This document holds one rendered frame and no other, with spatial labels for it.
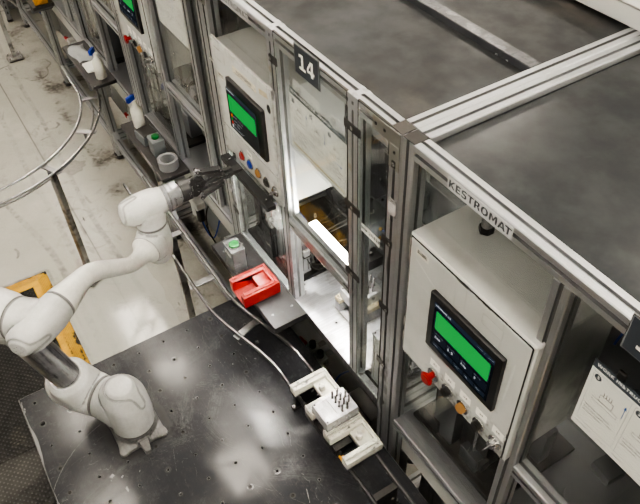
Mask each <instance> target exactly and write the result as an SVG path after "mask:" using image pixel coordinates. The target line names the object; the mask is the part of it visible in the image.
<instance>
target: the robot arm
mask: <svg viewBox="0 0 640 504"><path fill-rule="evenodd" d="M193 171H194V173H193V175H191V176H190V177H189V178H187V179H181V180H179V181H176V182H173V181H171V182H168V183H166V184H163V185H160V186H158V187H155V188H148V189H144V190H142V191H139V192H137V193H135V194H133V195H131V196H129V197H127V198H126V199H124V200H123V201H121V202H120V203H119V204H118V214H119V217H120V219H121V221H122V223H123V224H124V225H125V226H129V227H136V226H137V229H138V231H137V232H136V236H135V239H134V242H133V244H132V247H133V252H132V254H131V255H130V256H129V257H126V258H120V259H110V260H100V261H94V262H90V263H87V264H85V265H83V266H81V267H80V268H78V269H77V270H75V271H74V272H73V273H71V274H70V275H69V276H67V277H66V278H65V279H64V280H62V281H61V282H60V283H58V284H57V285H56V286H54V287H53V288H51V289H50V290H49V291H47V292H46V293H45V294H44V295H43V296H42V297H41V298H39V299H38V298H32V297H26V296H23V295H21V294H20V293H18V292H15V291H13V290H10V289H7V288H3V287H0V344H5V345H7V346H8V347H9V348H10V350H11V351H12V352H13V353H15V354H17V355H19V356H20V357H21V358H22V359H23V360H24V361H26V362H27V363H28V364H29V365H30V366H32V367H33V368H34V369H35V370H36V371H38V372H39V373H40V374H41V375H42V376H43V377H45V378H46V379H45V389H46V392H47V394H48V396H49V397H50V398H51V399H52V400H53V401H54V402H55V403H57V404H59V405H61V406H63V407H65V408H68V409H70V410H72V411H75V412H78V413H81V414H85V415H89V416H92V417H95V418H96V419H98V420H100V421H101V422H103V423H105V424H106V426H107V427H109V428H110V430H111V432H112V434H113V436H114V438H115V440H116V442H117V444H118V446H119V450H120V455H121V457H123V458H125V457H128V456H129V455H130V454H131V453H132V452H134V451H136V450H138V449H139V448H142V449H143V450H144V452H145V453H146V454H150V453H152V449H151V446H150V443H151V442H153V441H155V440H156V439H159V438H162V437H165V436H167V434H168V430H167V429H166V428H165V427H164V426H163V425H162V423H161V421H160V419H159V417H158V416H157V414H156V412H155V410H154V408H153V405H152V401H151V399H150V397H149V395H148V393H147V391H146V389H145V387H144V385H143V384H142V383H141V382H140V381H139V380H138V379H136V378H135V377H133V376H131V375H127V374H116V375H113V376H110V375H107V374H105V373H103V372H101V371H99V370H98V369H97V368H95V367H93V366H91V365H90V364H88V363H87V362H85V361H84V360H82V359H80V358H77V357H69V356H67V355H66V354H65V353H64V352H63V351H62V350H61V349H60V348H59V347H58V346H57V345H56V344H55V343H54V342H53V340H54V339H55V338H56V337H57V336H58V335H59V334H60V332H61V331H62V330H63V329H64V328H65V327H66V325H67V324H68V322H69V320H70V319H71V317H72V316H73V315H74V313H75V312H76V310H77V308H78V306H79V304H80V302H81V300H82V299H83V297H84V295H85V294H86V292H87V290H88V289H89V288H90V286H91V285H92V284H94V283H95V282H97V281H99V280H103V279H107V278H112V277H116V276H121V275H126V274H130V273H133V272H135V271H137V270H139V269H140V268H142V267H143V266H144V265H145V264H147V263H148V262H152V263H154V264H163V263H165V262H167V261H168V260H169V259H170V258H171V256H172V253H173V238H172V234H171V230H170V227H169V225H168V223H167V220H166V212H168V211H171V210H172V209H175V208H177V207H179V206H182V205H183V202H186V201H189V200H191V199H193V197H197V196H198V197H200V198H201V200H204V199H205V198H206V197H207V196H208V195H209V194H211V193H213V192H214V191H216V190H217V189H219V188H220V187H222V186H223V185H224V184H225V183H224V181H225V180H226V179H228V178H230V177H232V176H233V175H235V174H237V173H239V172H242V171H243V169H242V167H241V166H240V164H236V165H234V166H231V167H230V166H228V167H226V168H223V169H221V168H220V166H219V165H217V166H211V167H206V168H200V169H198V168H194V169H193ZM200 175H201V176H200Z"/></svg>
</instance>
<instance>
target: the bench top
mask: <svg viewBox="0 0 640 504"><path fill-rule="evenodd" d="M212 309H213V310H214V311H215V312H216V313H217V314H218V315H219V316H220V317H221V318H222V319H223V320H224V321H225V322H226V323H228V324H229V325H230V326H231V327H232V328H234V329H235V330H236V331H239V330H241V329H242V328H243V327H244V326H246V325H247V324H248V323H249V322H251V321H252V320H253V318H252V317H250V316H249V315H248V314H247V313H245V312H244V311H243V310H242V309H241V308H239V307H238V306H237V305H236V304H235V303H234V302H233V301H232V300H229V301H227V302H225V303H222V304H220V305H218V306H216V307H214V308H212ZM279 334H280V335H281V336H283V337H284V338H285V339H286V340H287V341H288V342H290V343H291V344H292V345H293V346H294V347H295V348H296V349H297V350H298V351H299V352H300V353H301V355H302V356H303V357H304V358H305V359H306V361H307V362H308V363H309V365H310V366H311V367H312V368H313V370H314V371H317V370H319V369H320V368H322V366H321V365H320V363H319V362H318V361H317V360H316V358H315V357H314V356H313V354H312V353H311V352H310V351H309V349H308V348H307V347H306V345H305V344H304V343H303V342H302V340H301V339H300V338H299V336H298V335H297V334H296V333H295V331H294V330H293V329H292V327H291V326H290V327H288V328H286V329H284V330H282V331H280V332H279ZM233 335H234V333H233V332H232V331H231V330H229V329H228V328H227V327H226V326H225V325H223V324H222V323H221V322H220V321H219V320H218V319H217V318H216V317H215V316H214V315H213V314H212V313H211V312H210V311H209V310H208V311H206V312H203V313H201V314H199V315H197V316H195V317H193V318H191V319H189V320H187V321H184V322H182V323H180V324H178V325H176V326H174V327H172V328H170V329H167V330H165V331H163V332H161V333H159V334H157V335H155V336H153V337H151V338H148V339H146V340H144V341H142V342H140V343H138V344H136V345H134V346H132V347H130V348H128V349H126V350H124V351H122V352H119V353H117V354H115V355H113V356H110V357H108V358H106V359H104V360H102V361H100V362H98V363H96V364H94V365H91V366H93V367H95V368H97V369H98V370H99V371H101V372H103V373H105V374H107V375H110V376H113V375H116V374H127V375H131V376H133V377H135V378H136V379H138V380H139V381H140V382H141V383H142V384H143V385H144V387H145V389H146V391H147V393H148V395H149V397H150V399H151V401H152V405H153V408H154V410H155V412H156V414H157V416H158V417H159V419H160V421H161V423H162V425H163V426H164V427H165V428H166V429H167V430H168V434H167V436H165V437H162V438H159V439H156V440H155V441H153V442H151V443H150V446H151V449H152V453H150V454H146V453H145V452H144V450H143V449H142V448H139V449H138V450H136V451H134V452H132V453H131V454H130V455H129V456H128V457H125V458H123V457H121V455H120V450H119V446H118V444H117V442H116V440H115V438H114V436H113V434H112V432H111V430H110V428H109V427H107V426H106V424H105V423H103V422H101V421H100V420H98V419H96V418H95V417H92V416H89V415H85V414H81V413H78V412H75V411H72V410H70V409H68V408H65V407H63V406H61V405H59V404H57V403H55V402H54V401H53V400H52V399H51V398H50V397H49V396H48V394H47V392H46V389H45V388H43V389H41V390H39V391H36V392H34V393H32V394H30V395H28V396H26V397H24V398H22V399H20V400H19V404H20V406H21V409H22V412H23V414H24V417H25V420H26V422H27V425H28V427H29V430H30V433H31V435H32V438H33V441H34V443H35V446H36V449H37V451H38V454H39V456H40V459H41V462H42V464H43V467H44V470H45V472H46V475H47V477H48V480H49V483H50V485H51V488H52V491H53V493H54V496H55V498H56V501H57V504H370V503H369V502H368V497H367V495H366V494H365V492H364V491H363V490H362V488H361V487H360V485H359V484H358V483H357V481H356V480H355V479H354V477H353V476H352V474H351V473H350V472H349V470H347V469H346V468H345V466H344V465H343V464H342V461H341V460H340V458H339V456H338V457H337V458H336V457H335V456H334V455H333V453H332V452H331V450H330V449H329V448H328V446H327V445H326V443H325V442H324V441H323V439H322V438H321V436H320V435H319V434H318V432H317V431H316V429H315V428H314V427H313V425H312V424H311V422H310V421H309V420H308V418H307V417H306V415H305V409H304V408H303V407H302V408H300V409H298V410H296V411H293V409H292V408H291V405H293V404H294V399H293V395H292V394H291V392H290V391H289V387H288V385H287V384H286V382H285V381H284V380H283V378H282V377H281V375H280V374H279V373H278V371H277V370H276V369H275V368H274V367H273V366H272V364H271V363H270V362H269V361H268V360H266V359H265V358H264V357H263V356H262V355H261V354H260V353H259V352H257V351H256V350H255V349H254V348H252V347H251V346H250V345H249V344H247V343H246V342H245V341H243V340H242V339H241V338H240V339H239V340H237V339H236V338H235V337H233ZM244 337H245V338H247V339H248V340H249V341H251V342H252V343H253V344H254V345H256V346H257V347H258V348H259V349H261V350H262V351H263V352H264V353H265V354H266V355H267V356H269V357H270V358H271V359H272V360H273V361H274V362H275V363H276V365H277V366H278V367H279V368H280V369H281V371H282V372H283V373H284V375H285V376H286V377H287V379H288V380H289V381H290V383H291V384H293V383H295V382H296V381H298V380H300V379H302V378H304V377H306V376H308V375H309V374H311V372H310V371H309V369H308V368H307V367H306V366H305V364H304V363H303V361H302V360H301V359H300V358H299V357H298V355H297V354H296V353H295V352H294V351H293V350H292V349H291V348H290V347H289V346H288V345H286V344H285V343H284V342H283V341H282V340H281V339H279V338H278V337H277V336H276V335H274V334H273V333H272V332H271V331H269V330H268V329H267V328H265V327H264V326H262V325H261V324H260V323H259V324H258V325H256V326H255V327H254V328H253V329H252V330H250V331H249V332H248V333H247V334H245V335H244ZM43 421H44V422H45V424H44V425H40V423H41V422H43ZM377 453H378V455H379V456H380V457H381V459H382V460H383V461H384V463H385V464H386V465H387V467H388V468H389V469H390V470H391V472H392V473H393V474H394V476H395V477H396V478H397V480H398V481H399V482H400V484H401V485H402V486H403V488H404V489H405V490H406V491H407V493H408V494H409V495H410V497H411V498H412V499H413V501H414V502H415V503H416V504H429V503H428V502H427V501H426V500H425V498H424V497H423V496H422V494H421V493H420V492H419V491H418V489H417V488H416V487H415V485H414V484H413V483H412V482H411V480H410V479H409V478H408V476H407V475H406V474H405V473H404V471H403V470H402V469H401V467H400V466H399V465H398V464H397V462H396V461H395V460H394V458H393V457H392V456H391V455H390V453H389V452H388V451H387V449H386V448H385V447H384V446H383V449H382V450H380V451H379V452H377ZM352 468H353V470H354V471H355V473H356V474H357V475H358V477H359V478H360V479H361V481H362V482H363V484H364V485H365V486H366V488H367V489H368V491H369V492H370V493H371V495H374V494H376V493H377V492H379V491H380V490H382V489H383V488H385V487H387V486H388V485H390V484H391V483H393V482H394V481H393V480H392V479H391V478H390V476H389V475H388V474H387V472H386V471H385V470H384V468H383V467H382V466H381V464H380V463H379V462H378V460H377V459H376V458H375V456H374V455H372V456H370V457H369V458H367V459H365V460H364V461H362V462H361V463H359V464H357V465H356V466H354V467H352Z"/></svg>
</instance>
